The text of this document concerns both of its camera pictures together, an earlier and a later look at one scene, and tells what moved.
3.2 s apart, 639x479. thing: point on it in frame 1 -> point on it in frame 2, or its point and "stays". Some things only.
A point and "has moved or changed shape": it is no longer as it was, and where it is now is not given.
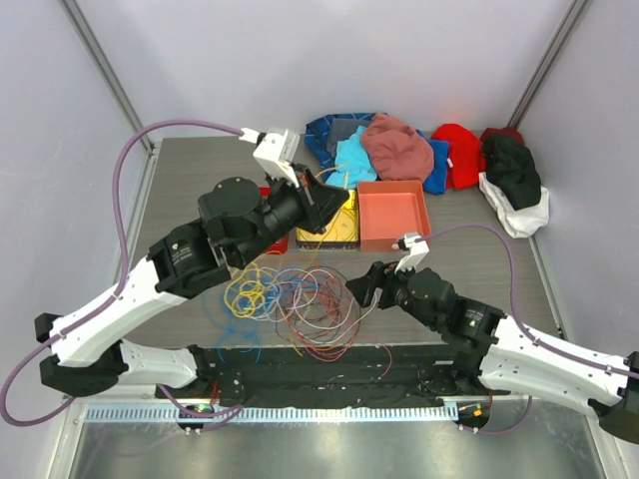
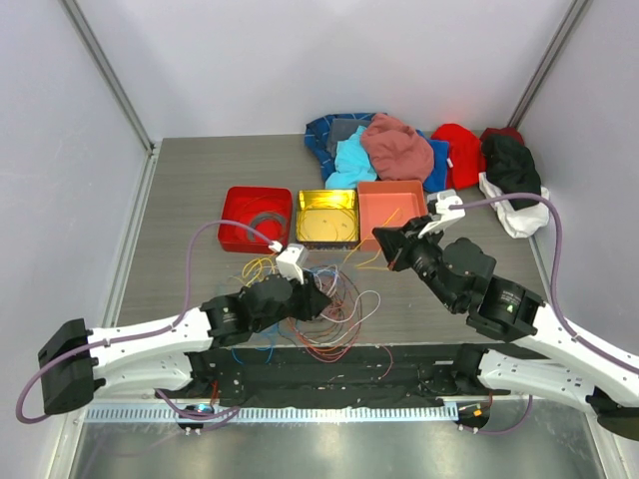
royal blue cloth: x=437 y=181 stays
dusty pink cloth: x=397 y=152 stays
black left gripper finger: x=317 y=202 -> x=319 y=300
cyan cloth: x=351 y=163 stays
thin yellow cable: x=326 y=230 -> x=354 y=233
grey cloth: x=342 y=130 stays
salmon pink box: x=388 y=210 stays
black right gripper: x=383 y=277 -> x=399 y=241
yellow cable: x=246 y=293 has moved or changed shape
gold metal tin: x=341 y=234 stays
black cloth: x=511 y=171 stays
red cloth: x=465 y=158 stays
